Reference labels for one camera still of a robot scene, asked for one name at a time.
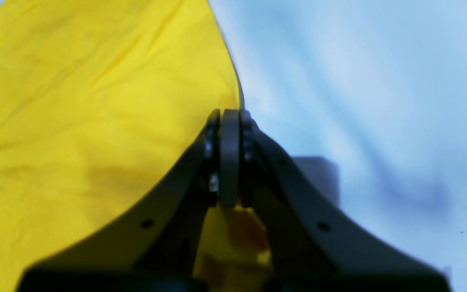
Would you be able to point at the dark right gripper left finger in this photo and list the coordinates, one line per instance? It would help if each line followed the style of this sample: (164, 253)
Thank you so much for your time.
(151, 247)

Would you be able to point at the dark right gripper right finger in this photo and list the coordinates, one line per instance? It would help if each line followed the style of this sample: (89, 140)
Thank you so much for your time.
(314, 246)

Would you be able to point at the yellow orange T-shirt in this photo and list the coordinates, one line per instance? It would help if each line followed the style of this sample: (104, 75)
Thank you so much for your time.
(98, 99)

